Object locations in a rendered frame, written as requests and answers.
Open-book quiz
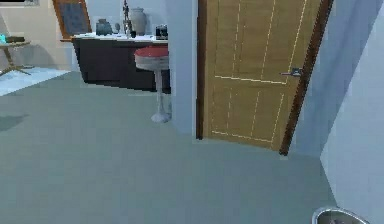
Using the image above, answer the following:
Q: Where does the blue grey kettle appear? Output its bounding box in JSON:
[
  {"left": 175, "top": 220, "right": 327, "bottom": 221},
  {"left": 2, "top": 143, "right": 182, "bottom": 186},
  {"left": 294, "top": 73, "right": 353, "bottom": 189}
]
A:
[{"left": 95, "top": 18, "right": 114, "bottom": 36}]

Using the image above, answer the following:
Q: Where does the dark kitchen counter white top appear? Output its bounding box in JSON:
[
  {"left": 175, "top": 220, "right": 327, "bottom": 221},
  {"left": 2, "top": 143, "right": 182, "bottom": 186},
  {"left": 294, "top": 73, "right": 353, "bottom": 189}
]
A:
[{"left": 71, "top": 32, "right": 172, "bottom": 94}]

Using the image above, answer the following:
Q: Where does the dark slim statuette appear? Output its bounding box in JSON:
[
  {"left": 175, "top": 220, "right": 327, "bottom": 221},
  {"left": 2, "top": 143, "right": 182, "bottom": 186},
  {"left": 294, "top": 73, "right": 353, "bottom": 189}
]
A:
[{"left": 122, "top": 0, "right": 132, "bottom": 38}]

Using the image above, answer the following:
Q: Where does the wood framed chalkboard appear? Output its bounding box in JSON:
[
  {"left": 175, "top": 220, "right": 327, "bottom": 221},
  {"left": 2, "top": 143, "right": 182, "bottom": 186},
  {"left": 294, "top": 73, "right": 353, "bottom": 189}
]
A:
[{"left": 51, "top": 0, "right": 93, "bottom": 43}]

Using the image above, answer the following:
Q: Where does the brown wooden room door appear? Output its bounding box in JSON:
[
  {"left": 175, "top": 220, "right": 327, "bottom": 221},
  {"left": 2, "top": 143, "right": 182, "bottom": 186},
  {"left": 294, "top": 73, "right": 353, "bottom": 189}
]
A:
[{"left": 195, "top": 0, "right": 335, "bottom": 156}]

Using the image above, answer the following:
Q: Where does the silver metal bin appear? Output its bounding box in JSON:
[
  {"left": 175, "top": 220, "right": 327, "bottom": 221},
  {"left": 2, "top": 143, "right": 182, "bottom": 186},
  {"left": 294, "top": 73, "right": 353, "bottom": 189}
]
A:
[{"left": 311, "top": 206, "right": 370, "bottom": 224}]

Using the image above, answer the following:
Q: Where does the grey ceramic vase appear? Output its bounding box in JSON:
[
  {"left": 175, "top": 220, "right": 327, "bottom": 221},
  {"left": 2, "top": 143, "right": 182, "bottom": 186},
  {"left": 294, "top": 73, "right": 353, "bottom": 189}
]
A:
[{"left": 129, "top": 6, "right": 148, "bottom": 37}]

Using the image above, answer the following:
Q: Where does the wooden side table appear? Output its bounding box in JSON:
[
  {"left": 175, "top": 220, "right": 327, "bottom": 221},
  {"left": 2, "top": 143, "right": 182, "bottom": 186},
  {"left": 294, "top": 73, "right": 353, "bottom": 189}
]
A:
[{"left": 0, "top": 40, "right": 33, "bottom": 77}]

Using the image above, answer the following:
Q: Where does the grey door handle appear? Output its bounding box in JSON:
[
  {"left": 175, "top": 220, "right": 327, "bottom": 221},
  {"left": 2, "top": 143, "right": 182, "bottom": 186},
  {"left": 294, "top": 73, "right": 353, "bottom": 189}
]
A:
[{"left": 280, "top": 67, "right": 304, "bottom": 78}]

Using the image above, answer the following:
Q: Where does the red seat white stool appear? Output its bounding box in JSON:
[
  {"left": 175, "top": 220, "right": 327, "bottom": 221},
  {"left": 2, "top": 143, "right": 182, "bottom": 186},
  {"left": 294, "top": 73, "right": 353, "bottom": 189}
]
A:
[{"left": 133, "top": 45, "right": 173, "bottom": 124}]

